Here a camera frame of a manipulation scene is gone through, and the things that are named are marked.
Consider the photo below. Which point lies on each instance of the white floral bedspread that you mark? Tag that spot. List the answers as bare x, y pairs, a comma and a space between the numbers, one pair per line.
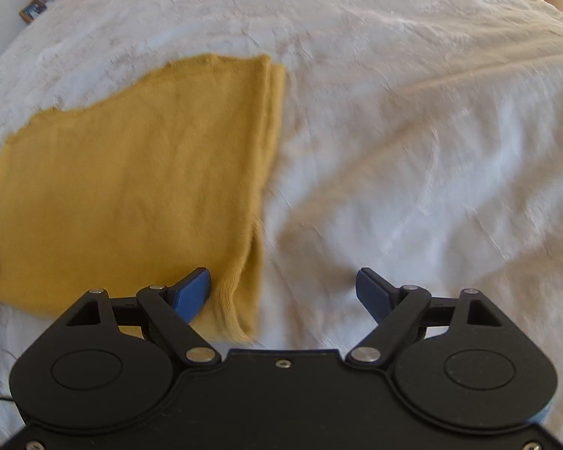
421, 138

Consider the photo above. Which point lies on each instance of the wooden picture frame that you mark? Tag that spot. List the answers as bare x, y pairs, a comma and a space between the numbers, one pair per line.
32, 10

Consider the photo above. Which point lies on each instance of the mustard yellow knit sweater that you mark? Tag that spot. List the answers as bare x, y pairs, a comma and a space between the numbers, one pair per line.
144, 187

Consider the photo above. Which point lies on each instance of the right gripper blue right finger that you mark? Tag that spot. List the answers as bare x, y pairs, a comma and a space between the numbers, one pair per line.
398, 313

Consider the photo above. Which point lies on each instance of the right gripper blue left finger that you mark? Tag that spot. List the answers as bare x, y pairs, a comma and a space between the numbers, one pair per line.
168, 313

